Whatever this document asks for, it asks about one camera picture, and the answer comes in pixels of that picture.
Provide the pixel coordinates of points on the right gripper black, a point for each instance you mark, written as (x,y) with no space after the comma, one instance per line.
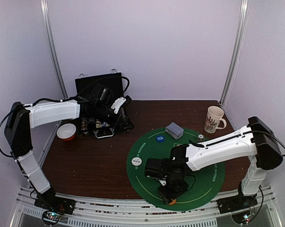
(170,191)

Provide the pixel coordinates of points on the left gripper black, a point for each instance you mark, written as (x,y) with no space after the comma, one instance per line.
(123,121)

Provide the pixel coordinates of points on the orange big blind button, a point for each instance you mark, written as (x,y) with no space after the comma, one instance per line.
(172,202)

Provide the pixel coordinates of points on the white dealer button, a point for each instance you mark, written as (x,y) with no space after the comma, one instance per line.
(136,161)

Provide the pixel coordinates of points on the blue small blind button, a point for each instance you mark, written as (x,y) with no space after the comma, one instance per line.
(160,138)

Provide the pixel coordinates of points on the deck of cards clear box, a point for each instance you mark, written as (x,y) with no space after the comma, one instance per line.
(174,130)

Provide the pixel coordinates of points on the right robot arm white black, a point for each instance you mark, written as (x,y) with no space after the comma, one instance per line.
(255,141)

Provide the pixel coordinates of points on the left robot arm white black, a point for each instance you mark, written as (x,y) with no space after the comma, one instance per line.
(19,124)

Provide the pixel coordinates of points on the chip row in case left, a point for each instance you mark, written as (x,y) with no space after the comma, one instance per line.
(84,125)

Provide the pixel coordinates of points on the black poker chip case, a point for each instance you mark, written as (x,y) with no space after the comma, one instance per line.
(98,94)

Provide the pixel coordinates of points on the round green poker mat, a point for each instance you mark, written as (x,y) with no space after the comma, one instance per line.
(204,184)

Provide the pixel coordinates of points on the white orange bowl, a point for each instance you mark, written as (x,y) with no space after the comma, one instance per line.
(66,132)

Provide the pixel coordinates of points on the white patterned mug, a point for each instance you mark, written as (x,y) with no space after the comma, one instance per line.
(214,120)

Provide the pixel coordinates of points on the right circuit board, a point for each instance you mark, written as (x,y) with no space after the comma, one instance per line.
(243,218)

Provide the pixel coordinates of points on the circuit board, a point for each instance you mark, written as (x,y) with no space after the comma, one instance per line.
(243,218)
(50,217)

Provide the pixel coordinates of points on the left circuit board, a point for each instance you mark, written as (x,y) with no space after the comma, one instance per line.
(50,217)

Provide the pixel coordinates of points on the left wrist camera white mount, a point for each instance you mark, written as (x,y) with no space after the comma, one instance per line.
(119,103)

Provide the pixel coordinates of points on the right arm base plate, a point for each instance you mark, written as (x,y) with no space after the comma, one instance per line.
(236,203)

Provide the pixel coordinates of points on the left aluminium frame post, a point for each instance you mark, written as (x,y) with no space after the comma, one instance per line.
(51,42)

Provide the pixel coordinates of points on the aluminium frame post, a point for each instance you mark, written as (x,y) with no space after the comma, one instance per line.
(51,42)
(234,62)

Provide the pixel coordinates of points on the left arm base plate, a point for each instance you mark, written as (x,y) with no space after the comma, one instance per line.
(57,204)

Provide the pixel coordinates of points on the right aluminium frame post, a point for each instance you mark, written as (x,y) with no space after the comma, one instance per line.
(234,62)

